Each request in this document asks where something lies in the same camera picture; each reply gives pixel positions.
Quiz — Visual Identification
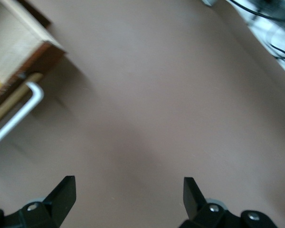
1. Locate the brown table cover sheet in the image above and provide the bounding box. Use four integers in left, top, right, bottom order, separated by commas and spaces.
0, 0, 285, 228

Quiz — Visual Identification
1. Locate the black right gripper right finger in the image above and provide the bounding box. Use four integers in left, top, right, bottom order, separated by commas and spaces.
179, 177, 278, 228

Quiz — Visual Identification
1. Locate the wooden drawer with white handle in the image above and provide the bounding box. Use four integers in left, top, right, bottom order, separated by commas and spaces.
0, 0, 69, 149

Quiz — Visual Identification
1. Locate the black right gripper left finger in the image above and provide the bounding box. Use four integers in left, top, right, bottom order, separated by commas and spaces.
0, 175, 76, 228

